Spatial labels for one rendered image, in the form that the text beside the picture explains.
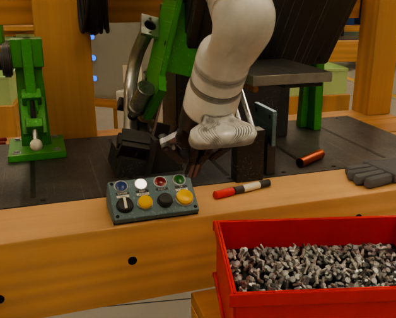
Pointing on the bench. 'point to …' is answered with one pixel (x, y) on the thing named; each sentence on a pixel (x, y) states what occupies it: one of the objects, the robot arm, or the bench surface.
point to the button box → (151, 188)
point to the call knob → (125, 204)
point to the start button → (184, 197)
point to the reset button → (145, 201)
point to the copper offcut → (309, 158)
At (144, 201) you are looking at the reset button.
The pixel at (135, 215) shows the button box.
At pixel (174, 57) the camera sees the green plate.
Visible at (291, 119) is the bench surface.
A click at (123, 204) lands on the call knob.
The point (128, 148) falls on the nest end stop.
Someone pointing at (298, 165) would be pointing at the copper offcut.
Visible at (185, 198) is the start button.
